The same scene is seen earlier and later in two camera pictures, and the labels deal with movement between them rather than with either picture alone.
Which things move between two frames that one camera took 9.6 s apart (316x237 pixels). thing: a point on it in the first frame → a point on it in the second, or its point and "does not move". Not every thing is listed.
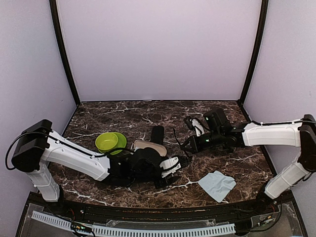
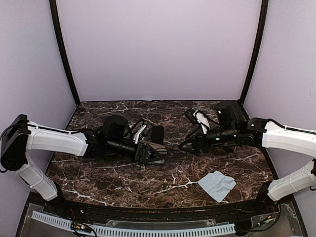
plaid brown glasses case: x=142 y=143 does not move
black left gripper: x=168 y=181 → x=143 y=157
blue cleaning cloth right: x=217 y=185 does not move
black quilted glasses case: x=157 y=134 does not move
